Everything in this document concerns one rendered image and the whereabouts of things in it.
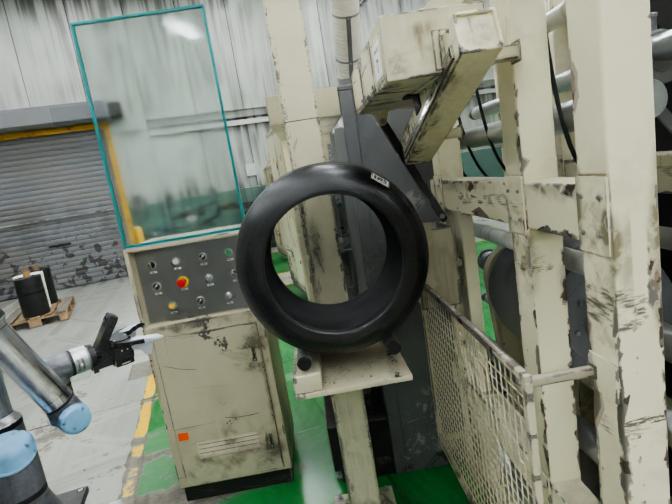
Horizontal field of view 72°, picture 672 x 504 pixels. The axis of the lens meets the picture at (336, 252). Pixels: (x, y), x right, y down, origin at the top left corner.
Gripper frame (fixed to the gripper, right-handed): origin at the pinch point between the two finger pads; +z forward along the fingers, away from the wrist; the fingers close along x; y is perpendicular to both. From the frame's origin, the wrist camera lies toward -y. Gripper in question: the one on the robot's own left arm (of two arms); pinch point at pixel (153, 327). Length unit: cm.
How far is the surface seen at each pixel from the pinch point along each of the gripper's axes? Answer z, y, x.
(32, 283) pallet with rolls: 57, 128, -594
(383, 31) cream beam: 38, -78, 68
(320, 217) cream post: 62, -26, 14
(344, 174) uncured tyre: 45, -45, 45
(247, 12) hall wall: 574, -293, -760
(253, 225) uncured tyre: 22.7, -32.2, 29.3
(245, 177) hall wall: 512, 45, -744
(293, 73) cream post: 61, -77, 6
